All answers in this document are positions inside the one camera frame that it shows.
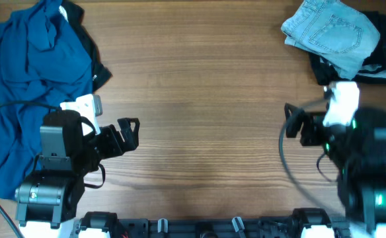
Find black garment under blue shirt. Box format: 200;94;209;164
61;1;112;92

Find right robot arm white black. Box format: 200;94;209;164
279;103;386;234

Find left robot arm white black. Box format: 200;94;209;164
15;110;140;237

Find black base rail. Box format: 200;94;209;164
70;211;351;238

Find light blue denim shorts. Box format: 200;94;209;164
281;0;380;80

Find folded black garment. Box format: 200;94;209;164
309;11;386;85

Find dark blue shirt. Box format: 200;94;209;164
0;1;93;200

